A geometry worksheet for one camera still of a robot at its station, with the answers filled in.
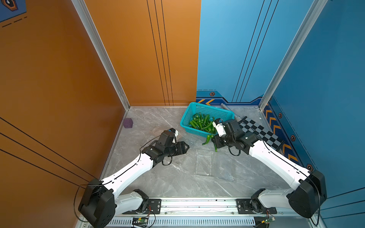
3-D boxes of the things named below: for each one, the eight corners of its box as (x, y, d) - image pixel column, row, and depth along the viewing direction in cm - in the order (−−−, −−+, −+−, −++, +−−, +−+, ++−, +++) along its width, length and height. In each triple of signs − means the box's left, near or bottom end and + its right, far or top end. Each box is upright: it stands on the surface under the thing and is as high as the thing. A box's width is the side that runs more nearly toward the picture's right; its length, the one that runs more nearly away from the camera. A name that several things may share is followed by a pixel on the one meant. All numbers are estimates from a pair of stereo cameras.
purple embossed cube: (125, 129, 111) (122, 124, 106) (127, 123, 115) (124, 118, 110) (132, 129, 111) (130, 124, 106) (134, 123, 115) (132, 118, 110)
